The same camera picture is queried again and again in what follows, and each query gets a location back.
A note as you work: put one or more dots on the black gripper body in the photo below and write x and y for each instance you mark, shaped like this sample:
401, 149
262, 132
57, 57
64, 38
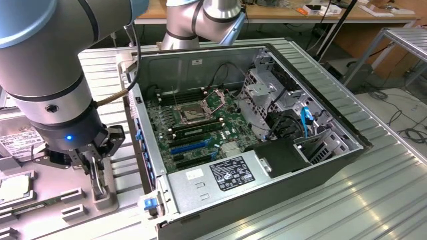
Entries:
68, 132

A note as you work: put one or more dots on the green graphics card black fan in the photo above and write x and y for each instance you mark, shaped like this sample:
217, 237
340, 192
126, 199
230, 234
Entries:
98, 186

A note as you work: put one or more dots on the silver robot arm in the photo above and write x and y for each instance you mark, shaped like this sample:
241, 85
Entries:
40, 62

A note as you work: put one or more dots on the grey parts rack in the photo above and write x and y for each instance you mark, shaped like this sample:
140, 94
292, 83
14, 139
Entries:
42, 185

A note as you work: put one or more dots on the hard disk with blue carrier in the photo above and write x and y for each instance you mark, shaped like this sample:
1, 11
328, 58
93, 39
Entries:
20, 147

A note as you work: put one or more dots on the CPU chip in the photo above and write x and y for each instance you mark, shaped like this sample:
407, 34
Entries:
13, 187

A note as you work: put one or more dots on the green RAM stick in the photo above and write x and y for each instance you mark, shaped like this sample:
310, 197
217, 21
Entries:
33, 207

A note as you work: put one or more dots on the long black expansion slot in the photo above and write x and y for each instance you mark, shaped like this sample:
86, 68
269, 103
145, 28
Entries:
194, 162
184, 142

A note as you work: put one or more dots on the blue expansion slot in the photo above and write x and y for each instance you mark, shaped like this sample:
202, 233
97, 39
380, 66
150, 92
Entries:
189, 148

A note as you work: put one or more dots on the thin metal locking lever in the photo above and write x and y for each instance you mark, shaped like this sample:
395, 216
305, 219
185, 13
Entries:
173, 97

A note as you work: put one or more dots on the CPU socket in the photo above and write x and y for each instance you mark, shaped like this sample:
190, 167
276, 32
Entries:
193, 115

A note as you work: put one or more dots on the RAM stick in motherboard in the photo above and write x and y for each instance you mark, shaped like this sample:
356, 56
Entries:
200, 130

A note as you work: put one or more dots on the blue case latch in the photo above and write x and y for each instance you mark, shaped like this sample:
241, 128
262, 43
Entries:
148, 203

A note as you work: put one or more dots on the grey power supply with label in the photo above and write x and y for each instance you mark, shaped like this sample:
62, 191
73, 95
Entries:
193, 190

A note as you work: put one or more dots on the metal socket cover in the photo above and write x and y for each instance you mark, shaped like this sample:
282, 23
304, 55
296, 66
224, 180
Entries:
214, 100

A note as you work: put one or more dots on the silver chipset heat sink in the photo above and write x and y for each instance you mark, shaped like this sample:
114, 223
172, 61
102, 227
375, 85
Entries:
230, 148

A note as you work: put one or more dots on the green motherboard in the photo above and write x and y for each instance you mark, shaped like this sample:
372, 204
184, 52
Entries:
233, 130

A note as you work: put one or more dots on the perforated metal drive cage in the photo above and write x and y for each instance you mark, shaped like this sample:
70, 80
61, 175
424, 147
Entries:
262, 100

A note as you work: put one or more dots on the black plastic box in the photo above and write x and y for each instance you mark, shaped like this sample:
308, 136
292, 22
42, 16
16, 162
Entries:
276, 157

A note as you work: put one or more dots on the black open PC case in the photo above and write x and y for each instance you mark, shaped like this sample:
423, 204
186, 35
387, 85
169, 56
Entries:
300, 195

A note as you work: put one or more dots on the metal disk bay with vents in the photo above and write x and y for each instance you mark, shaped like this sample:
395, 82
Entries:
320, 150

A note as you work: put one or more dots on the wooden desk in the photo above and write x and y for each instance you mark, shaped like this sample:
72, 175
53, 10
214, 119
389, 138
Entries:
273, 15

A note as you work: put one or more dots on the white orange small box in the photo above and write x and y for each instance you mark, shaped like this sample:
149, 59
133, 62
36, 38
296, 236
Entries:
313, 10

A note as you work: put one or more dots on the black slanted pole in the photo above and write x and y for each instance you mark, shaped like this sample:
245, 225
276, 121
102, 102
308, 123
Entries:
336, 27

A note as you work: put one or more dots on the white flat box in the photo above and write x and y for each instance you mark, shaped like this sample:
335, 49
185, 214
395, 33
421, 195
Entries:
376, 11

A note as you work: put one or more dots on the metal frame shelf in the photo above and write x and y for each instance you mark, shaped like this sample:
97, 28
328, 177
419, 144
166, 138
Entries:
403, 40

